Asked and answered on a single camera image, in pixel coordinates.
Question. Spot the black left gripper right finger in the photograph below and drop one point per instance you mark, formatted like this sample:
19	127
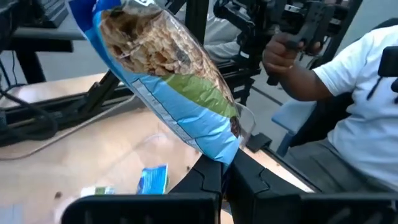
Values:
280	205

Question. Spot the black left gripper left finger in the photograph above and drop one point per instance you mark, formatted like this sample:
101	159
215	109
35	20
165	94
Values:
155	208

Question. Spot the light blue granola bar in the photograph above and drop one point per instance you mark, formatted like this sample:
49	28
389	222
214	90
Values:
152	180

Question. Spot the white and blue granola bar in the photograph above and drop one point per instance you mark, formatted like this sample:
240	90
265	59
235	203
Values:
99	190

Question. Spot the oatmeal raisin granola bar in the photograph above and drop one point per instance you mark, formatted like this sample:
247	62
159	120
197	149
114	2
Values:
192	124

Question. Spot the person's forearm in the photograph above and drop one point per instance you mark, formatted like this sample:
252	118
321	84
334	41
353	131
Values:
301	84

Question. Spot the blue chair seat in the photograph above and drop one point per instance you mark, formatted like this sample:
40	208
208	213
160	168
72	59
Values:
292	116

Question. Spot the person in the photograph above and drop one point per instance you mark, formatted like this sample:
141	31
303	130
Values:
220	40
367	124

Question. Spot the person's hand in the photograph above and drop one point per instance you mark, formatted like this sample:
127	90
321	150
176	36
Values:
276	56

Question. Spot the grey keyboard desk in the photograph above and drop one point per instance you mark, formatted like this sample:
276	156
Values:
40	34

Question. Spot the black computer keyboard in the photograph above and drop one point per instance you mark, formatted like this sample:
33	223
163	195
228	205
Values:
53	12

